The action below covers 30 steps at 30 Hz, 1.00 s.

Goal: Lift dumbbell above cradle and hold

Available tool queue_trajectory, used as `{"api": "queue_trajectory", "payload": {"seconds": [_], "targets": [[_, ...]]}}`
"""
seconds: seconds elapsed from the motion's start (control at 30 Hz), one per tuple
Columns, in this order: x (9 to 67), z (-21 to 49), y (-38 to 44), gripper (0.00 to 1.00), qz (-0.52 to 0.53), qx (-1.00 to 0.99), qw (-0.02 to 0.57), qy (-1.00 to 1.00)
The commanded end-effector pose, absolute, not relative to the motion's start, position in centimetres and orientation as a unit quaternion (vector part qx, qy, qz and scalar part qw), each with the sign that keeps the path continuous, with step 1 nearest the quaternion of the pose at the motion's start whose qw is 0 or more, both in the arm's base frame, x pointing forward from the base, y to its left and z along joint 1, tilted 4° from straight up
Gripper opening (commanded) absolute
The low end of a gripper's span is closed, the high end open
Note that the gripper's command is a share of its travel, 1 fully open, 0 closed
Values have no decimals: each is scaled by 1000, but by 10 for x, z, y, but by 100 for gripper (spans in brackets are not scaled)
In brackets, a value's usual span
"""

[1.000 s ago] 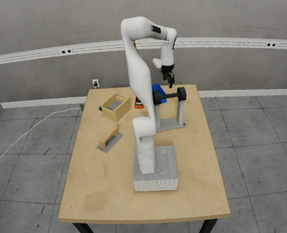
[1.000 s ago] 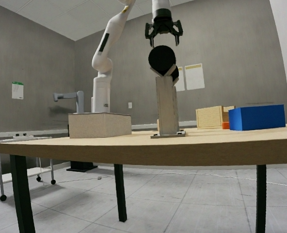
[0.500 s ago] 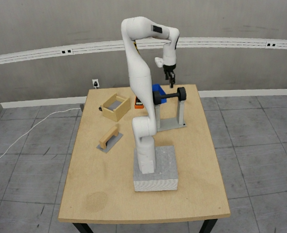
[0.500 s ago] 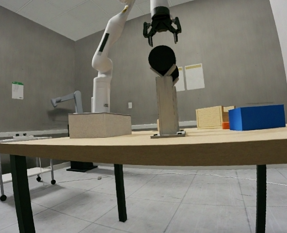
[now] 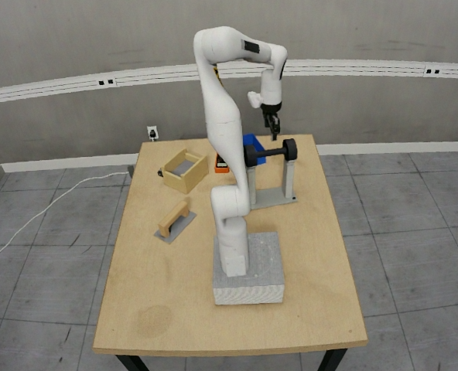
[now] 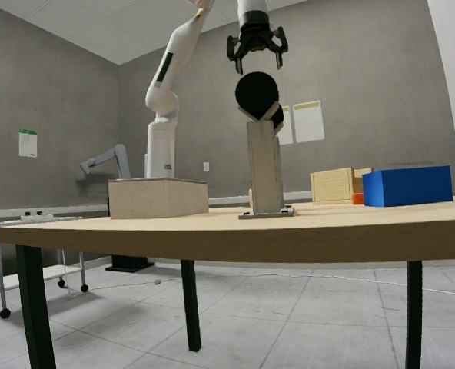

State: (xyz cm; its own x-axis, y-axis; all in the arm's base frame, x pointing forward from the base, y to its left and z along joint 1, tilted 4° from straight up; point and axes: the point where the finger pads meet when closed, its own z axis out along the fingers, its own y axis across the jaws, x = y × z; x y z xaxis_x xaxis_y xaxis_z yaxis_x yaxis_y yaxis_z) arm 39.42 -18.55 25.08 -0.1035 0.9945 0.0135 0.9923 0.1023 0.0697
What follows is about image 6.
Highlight wooden crate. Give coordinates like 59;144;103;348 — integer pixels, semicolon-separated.
311;168;374;205

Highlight blue rectangular box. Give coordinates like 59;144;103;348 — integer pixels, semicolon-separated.
362;165;453;208

